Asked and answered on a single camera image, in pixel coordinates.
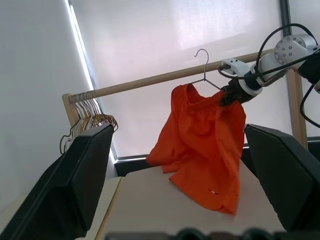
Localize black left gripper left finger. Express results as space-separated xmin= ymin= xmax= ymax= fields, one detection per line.
xmin=0 ymin=123 xmax=115 ymax=240

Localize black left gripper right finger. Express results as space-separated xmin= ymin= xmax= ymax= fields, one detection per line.
xmin=243 ymin=123 xmax=320 ymax=232

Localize orange shorts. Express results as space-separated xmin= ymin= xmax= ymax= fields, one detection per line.
xmin=145 ymin=83 xmax=247 ymax=216

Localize bunch of empty hangers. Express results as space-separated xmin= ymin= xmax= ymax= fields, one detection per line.
xmin=63 ymin=96 xmax=96 ymax=151

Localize white roller blind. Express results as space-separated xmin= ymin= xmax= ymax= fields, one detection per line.
xmin=68 ymin=0 xmax=293 ymax=161

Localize wooden clothes rack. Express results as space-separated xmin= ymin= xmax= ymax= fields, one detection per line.
xmin=61 ymin=48 xmax=309 ymax=146

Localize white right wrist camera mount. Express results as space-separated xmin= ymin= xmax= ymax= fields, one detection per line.
xmin=221 ymin=57 xmax=264 ymax=97

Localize dark green wire hanger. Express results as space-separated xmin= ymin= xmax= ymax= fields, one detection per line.
xmin=59 ymin=96 xmax=85 ymax=156

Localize dark window frame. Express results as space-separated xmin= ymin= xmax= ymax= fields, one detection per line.
xmin=65 ymin=0 xmax=320 ymax=180

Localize bunch of wire hangers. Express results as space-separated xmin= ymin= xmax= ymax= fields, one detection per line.
xmin=71 ymin=96 xmax=111 ymax=136

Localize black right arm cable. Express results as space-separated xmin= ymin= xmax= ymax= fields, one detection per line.
xmin=216 ymin=23 xmax=320 ymax=129

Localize silver wire hanger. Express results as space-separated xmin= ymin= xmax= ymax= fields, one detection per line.
xmin=68 ymin=96 xmax=101 ymax=141

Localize gold wire hanger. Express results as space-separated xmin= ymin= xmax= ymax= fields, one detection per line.
xmin=82 ymin=96 xmax=119 ymax=133

